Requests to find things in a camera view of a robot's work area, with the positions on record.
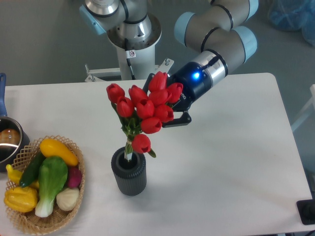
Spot yellow squash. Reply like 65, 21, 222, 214
39, 139, 79, 167

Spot blue plastic bag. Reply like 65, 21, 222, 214
268, 0, 315, 46

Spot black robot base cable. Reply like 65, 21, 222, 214
124, 38, 136, 81

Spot woven wicker basket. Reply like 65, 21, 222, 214
5, 135, 85, 236

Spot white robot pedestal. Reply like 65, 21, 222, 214
85, 13, 174, 82

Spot green bok choy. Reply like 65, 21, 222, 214
35, 156, 68, 218

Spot dark grey ribbed vase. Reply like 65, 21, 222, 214
111, 147, 147, 196

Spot blue handled metal pot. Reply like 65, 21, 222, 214
0, 73, 30, 173

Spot dark green cucumber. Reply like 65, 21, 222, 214
19, 151, 46, 187

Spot small yellow gourd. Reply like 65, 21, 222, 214
5, 164, 40, 189

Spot yellow bell pepper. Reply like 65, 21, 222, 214
4, 187, 38, 213

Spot white garlic bulb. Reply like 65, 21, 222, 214
56, 188, 80, 211

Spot black device at edge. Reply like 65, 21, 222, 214
296, 199, 315, 225

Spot red radish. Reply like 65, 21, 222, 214
66, 167, 83, 188

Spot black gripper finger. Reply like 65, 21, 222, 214
162, 111, 192, 128
143, 73, 157, 93

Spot red tulip bouquet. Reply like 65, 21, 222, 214
106, 71, 183, 161

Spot white frame at right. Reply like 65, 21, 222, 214
291, 84, 315, 132

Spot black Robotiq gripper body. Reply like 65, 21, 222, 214
167, 62, 212, 112

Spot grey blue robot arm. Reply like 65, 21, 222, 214
79, 0, 259, 127

